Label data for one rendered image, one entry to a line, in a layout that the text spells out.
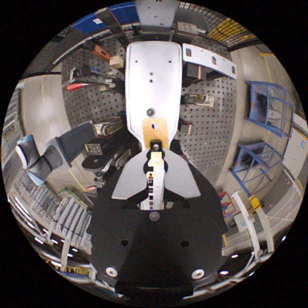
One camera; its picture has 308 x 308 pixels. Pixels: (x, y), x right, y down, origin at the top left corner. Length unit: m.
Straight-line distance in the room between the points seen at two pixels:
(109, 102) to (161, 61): 0.51
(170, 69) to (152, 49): 0.12
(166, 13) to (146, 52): 0.20
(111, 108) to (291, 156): 8.30
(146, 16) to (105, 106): 0.65
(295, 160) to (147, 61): 8.00
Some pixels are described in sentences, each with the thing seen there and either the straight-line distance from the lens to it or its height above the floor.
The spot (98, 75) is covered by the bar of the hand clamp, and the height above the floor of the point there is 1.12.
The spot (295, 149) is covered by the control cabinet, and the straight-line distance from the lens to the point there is 7.88.
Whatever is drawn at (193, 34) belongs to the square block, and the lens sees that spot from 0.48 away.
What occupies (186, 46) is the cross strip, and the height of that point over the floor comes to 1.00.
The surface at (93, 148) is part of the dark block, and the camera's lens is 0.38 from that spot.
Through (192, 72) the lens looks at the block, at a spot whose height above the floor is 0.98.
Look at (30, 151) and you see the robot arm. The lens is 0.56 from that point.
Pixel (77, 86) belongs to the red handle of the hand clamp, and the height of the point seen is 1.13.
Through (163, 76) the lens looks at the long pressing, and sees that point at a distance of 0.40.
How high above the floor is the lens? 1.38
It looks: 59 degrees down
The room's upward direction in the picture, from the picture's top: 180 degrees counter-clockwise
